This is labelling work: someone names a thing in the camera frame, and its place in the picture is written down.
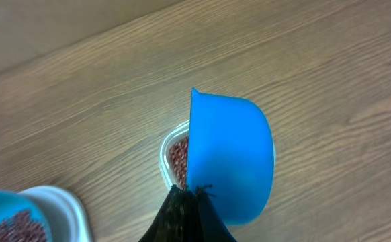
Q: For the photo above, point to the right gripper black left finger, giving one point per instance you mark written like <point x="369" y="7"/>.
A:
<point x="173" y="222"/>

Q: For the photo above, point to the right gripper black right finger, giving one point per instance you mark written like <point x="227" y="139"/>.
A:
<point x="205" y="223"/>

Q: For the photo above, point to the blue plastic measuring scoop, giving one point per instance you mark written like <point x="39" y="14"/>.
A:
<point x="231" y="151"/>

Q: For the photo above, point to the white digital kitchen scale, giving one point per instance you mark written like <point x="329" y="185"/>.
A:
<point x="64" y="212"/>

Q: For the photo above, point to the red beans in bowl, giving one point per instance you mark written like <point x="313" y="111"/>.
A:
<point x="21" y="228"/>

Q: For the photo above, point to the teal blue bowl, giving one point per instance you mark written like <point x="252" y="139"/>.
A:
<point x="11" y="203"/>

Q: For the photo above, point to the red adzuki beans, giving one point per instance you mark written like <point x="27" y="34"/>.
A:
<point x="177" y="158"/>

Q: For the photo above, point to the clear plastic container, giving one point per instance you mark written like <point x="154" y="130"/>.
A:
<point x="258" y="129"/>

